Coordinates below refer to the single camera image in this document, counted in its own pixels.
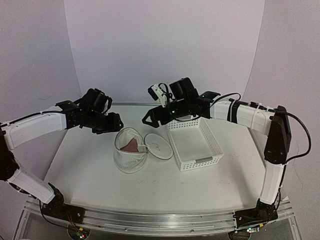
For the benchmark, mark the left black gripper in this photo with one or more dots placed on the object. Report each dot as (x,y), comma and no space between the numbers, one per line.
(114,124)

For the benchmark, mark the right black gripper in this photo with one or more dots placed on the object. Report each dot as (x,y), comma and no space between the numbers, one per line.
(153,113)

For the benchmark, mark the white mesh laundry bag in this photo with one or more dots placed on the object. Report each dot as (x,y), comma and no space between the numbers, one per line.
(132,149)

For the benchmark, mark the white perforated plastic basket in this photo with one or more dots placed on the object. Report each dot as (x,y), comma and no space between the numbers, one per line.
(194,144)

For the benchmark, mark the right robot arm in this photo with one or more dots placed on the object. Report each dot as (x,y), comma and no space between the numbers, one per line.
(270,125)

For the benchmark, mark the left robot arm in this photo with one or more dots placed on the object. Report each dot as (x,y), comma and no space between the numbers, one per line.
(27,131)

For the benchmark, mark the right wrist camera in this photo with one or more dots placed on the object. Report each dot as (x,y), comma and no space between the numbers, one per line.
(160,93)

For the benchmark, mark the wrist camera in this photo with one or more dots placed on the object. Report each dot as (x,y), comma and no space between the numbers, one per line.
(108,104)
(160,93)

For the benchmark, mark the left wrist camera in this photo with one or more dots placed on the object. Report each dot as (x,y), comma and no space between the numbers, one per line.
(108,104)

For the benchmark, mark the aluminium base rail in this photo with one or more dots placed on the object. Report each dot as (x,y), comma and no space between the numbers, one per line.
(113,224)

